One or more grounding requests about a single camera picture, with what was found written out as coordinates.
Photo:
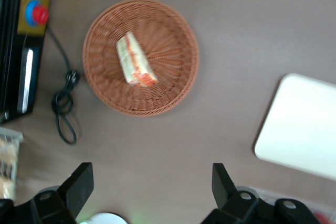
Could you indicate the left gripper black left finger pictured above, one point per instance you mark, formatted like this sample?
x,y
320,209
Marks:
x,y
76,192

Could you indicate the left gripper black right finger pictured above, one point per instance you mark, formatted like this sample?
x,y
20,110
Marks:
x,y
225,197

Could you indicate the triangle sandwich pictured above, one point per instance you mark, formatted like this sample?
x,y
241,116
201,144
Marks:
x,y
134,58

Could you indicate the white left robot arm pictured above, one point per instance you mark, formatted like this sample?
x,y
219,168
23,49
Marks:
x,y
105,220

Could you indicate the beige rectangular serving tray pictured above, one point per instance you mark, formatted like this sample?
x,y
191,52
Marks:
x,y
302,124

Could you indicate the round brown wicker basket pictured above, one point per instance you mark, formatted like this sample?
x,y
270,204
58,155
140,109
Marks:
x,y
168,51

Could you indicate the clear bag of fried snacks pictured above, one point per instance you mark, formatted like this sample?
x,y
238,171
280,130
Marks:
x,y
6,171

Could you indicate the black food warmer yellow panel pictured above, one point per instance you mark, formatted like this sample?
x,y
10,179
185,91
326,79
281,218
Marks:
x,y
15,51

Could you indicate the red emergency stop button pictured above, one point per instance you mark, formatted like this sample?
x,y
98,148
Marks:
x,y
39,14

